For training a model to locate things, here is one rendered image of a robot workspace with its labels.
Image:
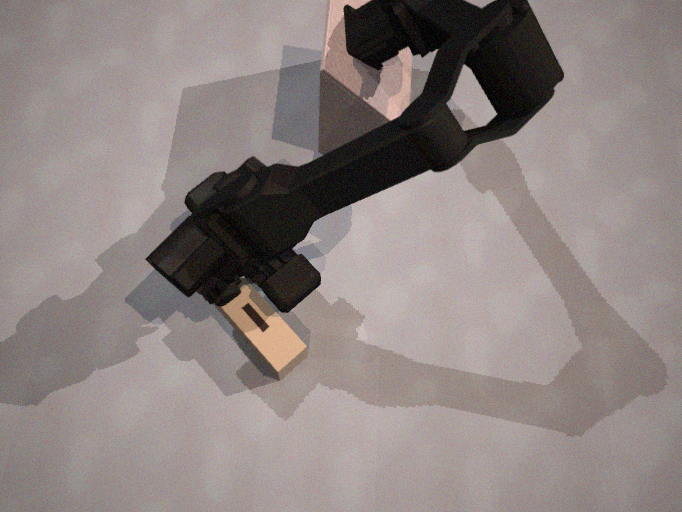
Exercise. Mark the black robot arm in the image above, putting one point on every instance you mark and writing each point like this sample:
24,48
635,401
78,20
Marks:
256,213

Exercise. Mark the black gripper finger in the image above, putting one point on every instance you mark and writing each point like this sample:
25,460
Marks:
259,277

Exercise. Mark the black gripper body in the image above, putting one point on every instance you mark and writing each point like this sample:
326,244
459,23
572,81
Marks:
290,278

